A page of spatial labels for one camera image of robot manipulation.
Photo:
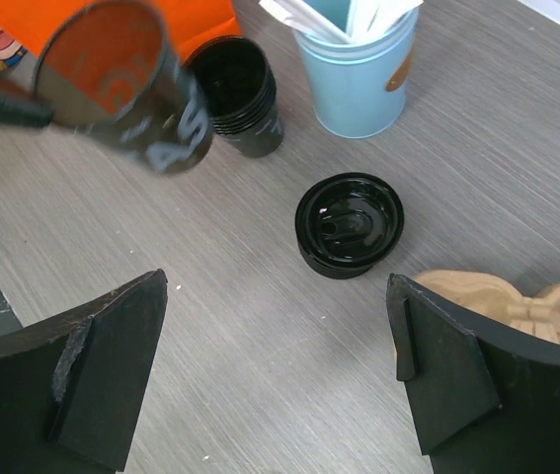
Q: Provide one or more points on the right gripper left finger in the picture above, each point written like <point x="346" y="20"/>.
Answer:
<point x="72" y="385"/>

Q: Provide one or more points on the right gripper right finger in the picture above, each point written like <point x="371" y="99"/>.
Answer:
<point x="522" y="435"/>

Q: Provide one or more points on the orange paper bag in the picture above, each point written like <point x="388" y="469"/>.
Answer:
<point x="111" y="55"/>

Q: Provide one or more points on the black paper coffee cup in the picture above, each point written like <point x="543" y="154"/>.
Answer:
<point x="162" y="137"/>

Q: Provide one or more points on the brown pulp cup carrier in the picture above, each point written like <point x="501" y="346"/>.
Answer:
<point x="521" y="306"/>

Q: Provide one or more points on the stack of black cups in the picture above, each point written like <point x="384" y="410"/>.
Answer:
<point x="241" y="94"/>

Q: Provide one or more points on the light blue tin cup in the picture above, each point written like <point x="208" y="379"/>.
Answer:
<point x="360" y="90"/>

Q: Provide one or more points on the white wrapped straws bundle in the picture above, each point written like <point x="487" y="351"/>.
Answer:
<point x="342" y="22"/>

